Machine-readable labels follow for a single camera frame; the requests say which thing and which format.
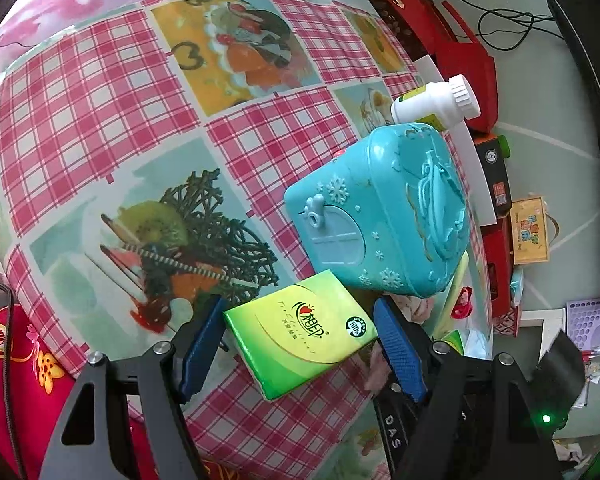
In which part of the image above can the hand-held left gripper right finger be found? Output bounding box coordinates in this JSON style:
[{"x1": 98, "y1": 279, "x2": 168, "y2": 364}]
[{"x1": 372, "y1": 296, "x2": 563, "y2": 480}]

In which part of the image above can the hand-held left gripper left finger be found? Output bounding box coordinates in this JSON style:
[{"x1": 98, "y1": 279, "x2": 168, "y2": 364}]
[{"x1": 40, "y1": 294, "x2": 228, "y2": 480}]

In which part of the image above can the green tissue packet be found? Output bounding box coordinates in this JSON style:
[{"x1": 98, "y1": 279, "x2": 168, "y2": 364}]
[{"x1": 223, "y1": 269, "x2": 379, "y2": 402}]

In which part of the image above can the purple file basket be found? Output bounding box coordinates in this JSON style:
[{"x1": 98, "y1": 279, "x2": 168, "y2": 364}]
[{"x1": 565, "y1": 296, "x2": 600, "y2": 356}]

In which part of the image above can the red white patterned box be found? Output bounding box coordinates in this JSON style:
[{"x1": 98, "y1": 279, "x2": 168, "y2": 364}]
[{"x1": 490, "y1": 305, "x2": 523, "y2": 338}]

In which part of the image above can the light blue wet wipes pack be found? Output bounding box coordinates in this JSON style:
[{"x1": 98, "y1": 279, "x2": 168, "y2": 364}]
[{"x1": 511, "y1": 266, "x2": 526, "y2": 306}]

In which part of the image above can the red box with window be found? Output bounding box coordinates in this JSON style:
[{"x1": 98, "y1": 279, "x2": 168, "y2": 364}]
[{"x1": 481, "y1": 217, "x2": 516, "y2": 313}]

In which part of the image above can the red floral cloth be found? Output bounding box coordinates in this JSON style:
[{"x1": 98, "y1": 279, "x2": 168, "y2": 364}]
[{"x1": 0, "y1": 305, "x2": 181, "y2": 480}]

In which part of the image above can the black flat box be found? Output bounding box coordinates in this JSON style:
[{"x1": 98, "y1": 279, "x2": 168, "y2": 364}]
[{"x1": 475, "y1": 135, "x2": 512, "y2": 218}]

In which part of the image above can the white cap green bottle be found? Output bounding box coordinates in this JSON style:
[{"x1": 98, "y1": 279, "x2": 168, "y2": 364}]
[{"x1": 390, "y1": 74, "x2": 482, "y2": 131}]

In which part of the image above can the pink checked printed tablecloth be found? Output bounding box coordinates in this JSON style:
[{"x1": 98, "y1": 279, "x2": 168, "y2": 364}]
[{"x1": 0, "y1": 0, "x2": 496, "y2": 480}]

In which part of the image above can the red flat gift box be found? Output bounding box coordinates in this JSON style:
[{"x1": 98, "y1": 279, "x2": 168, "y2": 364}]
[{"x1": 430, "y1": 0, "x2": 498, "y2": 133}]

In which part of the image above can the tan box with handle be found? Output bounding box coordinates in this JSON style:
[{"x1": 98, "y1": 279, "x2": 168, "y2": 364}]
[{"x1": 510, "y1": 195, "x2": 561, "y2": 266}]

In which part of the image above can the thin black cable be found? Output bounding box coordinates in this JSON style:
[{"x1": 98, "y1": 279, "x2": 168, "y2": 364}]
[{"x1": 0, "y1": 277, "x2": 31, "y2": 480}]

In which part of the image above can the black looped cable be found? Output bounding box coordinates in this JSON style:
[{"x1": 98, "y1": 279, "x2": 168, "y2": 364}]
[{"x1": 477, "y1": 5, "x2": 571, "y2": 53}]

